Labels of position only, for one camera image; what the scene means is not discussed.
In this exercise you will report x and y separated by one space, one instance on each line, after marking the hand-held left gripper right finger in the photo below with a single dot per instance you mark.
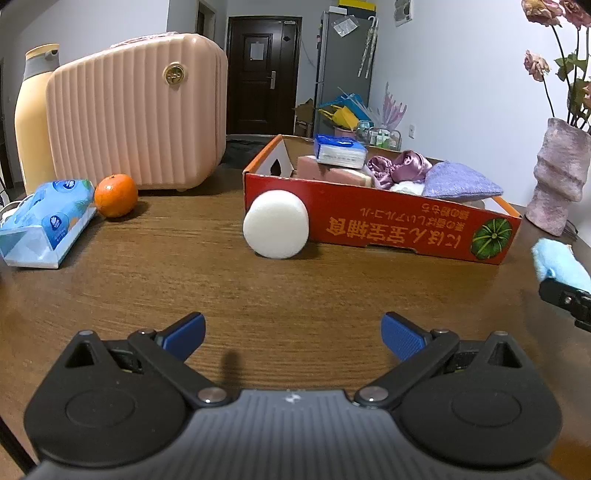
404 334

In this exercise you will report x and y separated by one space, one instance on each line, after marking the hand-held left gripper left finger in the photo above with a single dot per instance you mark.
187 330

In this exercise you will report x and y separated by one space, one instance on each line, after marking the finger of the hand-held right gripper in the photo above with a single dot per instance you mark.
561 290

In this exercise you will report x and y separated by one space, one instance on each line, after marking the light blue plush puff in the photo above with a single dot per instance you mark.
558 263

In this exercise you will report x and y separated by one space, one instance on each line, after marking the red cardboard box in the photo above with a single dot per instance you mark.
369 221

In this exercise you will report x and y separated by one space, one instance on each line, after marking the white round sponge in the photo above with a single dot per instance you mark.
277 226

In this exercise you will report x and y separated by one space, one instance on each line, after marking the purple woven pouch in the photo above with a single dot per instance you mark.
457 182

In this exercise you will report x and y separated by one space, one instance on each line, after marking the pink satin scrunchie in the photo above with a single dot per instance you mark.
401 168

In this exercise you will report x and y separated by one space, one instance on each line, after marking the small blue tissue packet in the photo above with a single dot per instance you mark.
339 152

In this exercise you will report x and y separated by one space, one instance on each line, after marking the black glasses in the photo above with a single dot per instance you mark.
571 230

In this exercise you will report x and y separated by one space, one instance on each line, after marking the pink ceramic vase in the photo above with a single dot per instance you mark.
558 175

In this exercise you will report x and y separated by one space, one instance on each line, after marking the orange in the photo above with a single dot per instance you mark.
116 196

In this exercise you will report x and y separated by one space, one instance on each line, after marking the blue tissue pack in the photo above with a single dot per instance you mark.
46 221

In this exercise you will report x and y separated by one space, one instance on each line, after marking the trolley rack with bottles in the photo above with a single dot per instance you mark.
381 136

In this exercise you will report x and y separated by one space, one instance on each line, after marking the pink ribbed suitcase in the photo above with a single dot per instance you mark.
129 115

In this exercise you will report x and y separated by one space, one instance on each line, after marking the dried pink roses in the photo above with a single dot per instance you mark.
538 64

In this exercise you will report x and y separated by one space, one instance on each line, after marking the pile of blue yellow bags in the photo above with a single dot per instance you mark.
344 113

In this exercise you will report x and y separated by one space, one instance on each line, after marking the brown cardboard box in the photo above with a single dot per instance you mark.
304 117

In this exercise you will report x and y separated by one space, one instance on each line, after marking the yellow thermos bottle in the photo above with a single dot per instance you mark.
32 138

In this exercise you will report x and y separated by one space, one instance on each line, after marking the dark entrance door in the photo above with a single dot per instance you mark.
263 92

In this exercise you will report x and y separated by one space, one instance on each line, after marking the grey refrigerator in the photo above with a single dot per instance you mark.
341 83

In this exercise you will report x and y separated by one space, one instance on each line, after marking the folded umbrella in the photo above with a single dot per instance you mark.
368 46

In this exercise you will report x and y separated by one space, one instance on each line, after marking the clear plastic bag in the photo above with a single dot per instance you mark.
345 26

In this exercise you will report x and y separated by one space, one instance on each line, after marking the yellow box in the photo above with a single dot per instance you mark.
353 4

